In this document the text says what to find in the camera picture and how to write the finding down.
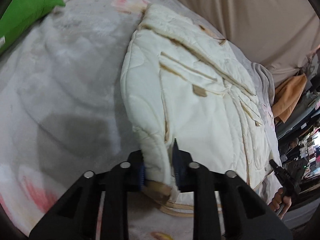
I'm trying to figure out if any cream quilted jacket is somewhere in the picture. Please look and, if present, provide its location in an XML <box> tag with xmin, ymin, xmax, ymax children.
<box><xmin>120</xmin><ymin>4</ymin><xmax>280</xmax><ymax>217</ymax></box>

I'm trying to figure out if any grey floral fleece blanket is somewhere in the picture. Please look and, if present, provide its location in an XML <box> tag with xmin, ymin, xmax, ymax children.
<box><xmin>0</xmin><ymin>0</ymin><xmax>284</xmax><ymax>240</ymax></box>

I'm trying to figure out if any cluttered shelf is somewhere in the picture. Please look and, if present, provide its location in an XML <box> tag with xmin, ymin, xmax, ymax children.
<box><xmin>274</xmin><ymin>89</ymin><xmax>320</xmax><ymax>201</ymax></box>

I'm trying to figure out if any beige curtain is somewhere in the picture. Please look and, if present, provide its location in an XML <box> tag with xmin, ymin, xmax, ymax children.
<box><xmin>178</xmin><ymin>0</ymin><xmax>319</xmax><ymax>85</ymax></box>

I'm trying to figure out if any green pillow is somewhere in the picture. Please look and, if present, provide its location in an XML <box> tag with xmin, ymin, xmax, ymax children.
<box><xmin>1</xmin><ymin>0</ymin><xmax>65</xmax><ymax>53</ymax></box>

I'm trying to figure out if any right hand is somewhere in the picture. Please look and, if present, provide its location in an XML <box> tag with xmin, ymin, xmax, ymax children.
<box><xmin>268</xmin><ymin>187</ymin><xmax>292</xmax><ymax>219</ymax></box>

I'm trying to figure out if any orange hanging garment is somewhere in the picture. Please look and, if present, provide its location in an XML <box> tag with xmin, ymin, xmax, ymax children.
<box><xmin>272</xmin><ymin>74</ymin><xmax>307</xmax><ymax>124</ymax></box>

